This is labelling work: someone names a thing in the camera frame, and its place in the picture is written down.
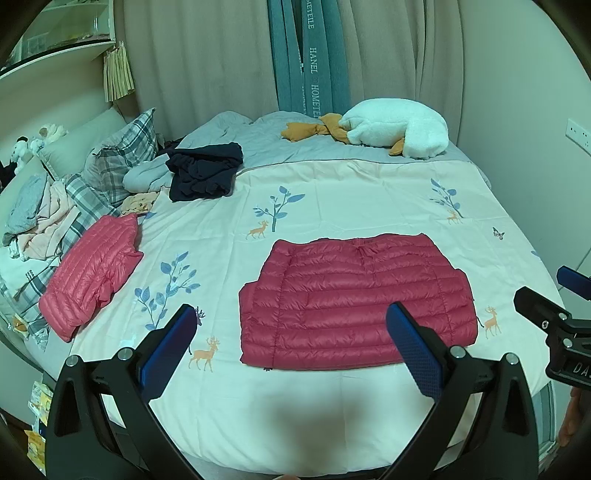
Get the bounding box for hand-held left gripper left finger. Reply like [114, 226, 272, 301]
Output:
[46, 303, 199, 480]

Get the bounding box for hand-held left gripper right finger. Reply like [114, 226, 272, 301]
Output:
[385, 302, 541, 480]

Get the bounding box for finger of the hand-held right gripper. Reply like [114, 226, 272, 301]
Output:
[513, 286, 571, 331]
[556, 265, 591, 301]

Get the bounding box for red down jacket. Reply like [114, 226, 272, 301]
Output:
[239, 233, 478, 371]

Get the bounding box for pile of pink clothes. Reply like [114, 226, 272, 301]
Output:
[16, 180, 82, 260]

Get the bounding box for person's right hand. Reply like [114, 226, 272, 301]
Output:
[558, 388, 591, 448]

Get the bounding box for folded pink down jacket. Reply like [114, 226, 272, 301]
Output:
[38, 213, 144, 343]

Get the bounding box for snack packets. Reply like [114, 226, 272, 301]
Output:
[25, 381, 57, 459]

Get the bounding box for light grey garment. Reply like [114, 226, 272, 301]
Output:
[122, 154, 174, 193]

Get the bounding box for deer printed blanket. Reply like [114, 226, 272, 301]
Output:
[69, 157, 568, 476]

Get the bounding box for navy garment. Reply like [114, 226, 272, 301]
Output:
[166, 142, 244, 203]

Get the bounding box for grey blue garment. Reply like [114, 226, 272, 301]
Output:
[4, 173, 49, 245]

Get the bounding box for plaid pillow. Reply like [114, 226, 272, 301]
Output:
[84, 108, 160, 208]

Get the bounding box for white goose plush toy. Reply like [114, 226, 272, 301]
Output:
[281, 98, 450, 160]

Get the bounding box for cream pillow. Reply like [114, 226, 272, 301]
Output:
[39, 108, 126, 177]

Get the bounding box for grey bed sheet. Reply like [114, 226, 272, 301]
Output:
[178, 111, 490, 186]

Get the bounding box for small plush toys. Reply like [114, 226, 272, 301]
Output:
[9, 124, 68, 174]

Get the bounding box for beige curtain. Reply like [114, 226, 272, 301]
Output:
[117, 0, 559, 153]

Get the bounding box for glass display cabinet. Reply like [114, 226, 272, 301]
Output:
[0, 0, 116, 79]

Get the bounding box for wall socket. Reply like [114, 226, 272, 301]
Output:
[566, 119, 591, 151]

